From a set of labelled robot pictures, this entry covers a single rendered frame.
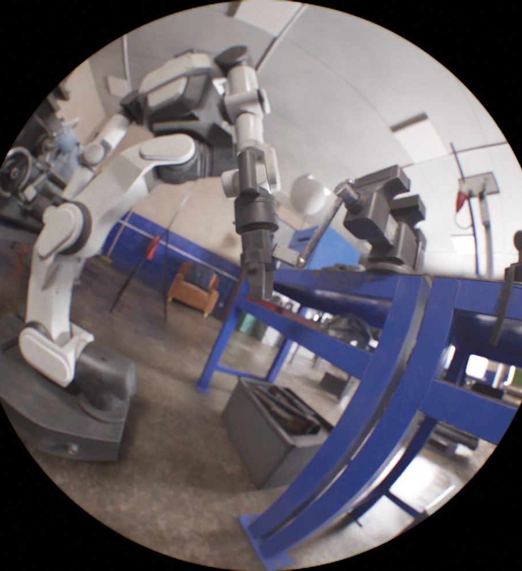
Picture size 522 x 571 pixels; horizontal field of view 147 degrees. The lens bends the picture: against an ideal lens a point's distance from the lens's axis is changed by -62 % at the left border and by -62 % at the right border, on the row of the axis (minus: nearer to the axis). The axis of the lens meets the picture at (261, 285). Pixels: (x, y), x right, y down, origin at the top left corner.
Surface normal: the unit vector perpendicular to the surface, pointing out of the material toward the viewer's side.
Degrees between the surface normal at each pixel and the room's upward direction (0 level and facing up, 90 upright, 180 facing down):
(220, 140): 90
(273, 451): 90
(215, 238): 90
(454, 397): 90
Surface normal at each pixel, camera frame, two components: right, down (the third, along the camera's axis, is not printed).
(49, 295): 0.37, 0.07
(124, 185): 0.08, 0.40
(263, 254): 0.55, -0.11
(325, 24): -0.41, 0.91
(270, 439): -0.80, -0.41
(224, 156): 0.39, 0.45
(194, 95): 0.57, 0.17
